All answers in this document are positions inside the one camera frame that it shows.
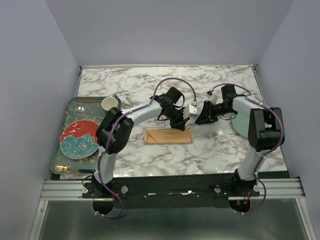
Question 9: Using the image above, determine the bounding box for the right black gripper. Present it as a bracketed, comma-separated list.
[195, 100, 235, 126]

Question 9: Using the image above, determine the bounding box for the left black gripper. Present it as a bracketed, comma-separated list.
[166, 106, 190, 132]

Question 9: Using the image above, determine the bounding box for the peach cloth napkin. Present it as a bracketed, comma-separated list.
[144, 126, 193, 145]

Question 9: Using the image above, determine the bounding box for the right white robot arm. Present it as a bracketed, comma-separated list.
[195, 83, 285, 196]

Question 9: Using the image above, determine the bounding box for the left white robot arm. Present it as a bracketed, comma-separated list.
[93, 87, 190, 198]

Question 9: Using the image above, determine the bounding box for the mint green floral plate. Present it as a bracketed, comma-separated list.
[231, 112, 250, 138]

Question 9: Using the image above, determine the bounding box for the grey-green ceramic mug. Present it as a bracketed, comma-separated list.
[101, 94, 121, 111]

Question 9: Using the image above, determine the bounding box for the floral teal serving tray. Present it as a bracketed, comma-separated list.
[50, 96, 106, 174]

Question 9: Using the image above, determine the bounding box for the silver metal spoon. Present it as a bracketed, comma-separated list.
[76, 106, 104, 120]

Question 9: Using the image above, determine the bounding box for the red and teal plate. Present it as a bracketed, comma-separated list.
[59, 120, 99, 160]

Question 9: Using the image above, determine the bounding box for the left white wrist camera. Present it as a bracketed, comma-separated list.
[183, 100, 199, 119]

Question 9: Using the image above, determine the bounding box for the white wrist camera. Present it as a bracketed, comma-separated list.
[206, 90, 218, 105]
[183, 100, 199, 119]

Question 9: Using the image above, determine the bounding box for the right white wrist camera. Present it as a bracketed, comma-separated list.
[206, 90, 218, 105]

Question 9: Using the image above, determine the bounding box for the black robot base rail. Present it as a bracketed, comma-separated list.
[82, 173, 261, 209]

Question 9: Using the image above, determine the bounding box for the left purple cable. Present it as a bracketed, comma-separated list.
[94, 77, 197, 219]

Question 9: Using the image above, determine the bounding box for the gold fork green handle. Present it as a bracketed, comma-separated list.
[55, 165, 95, 174]

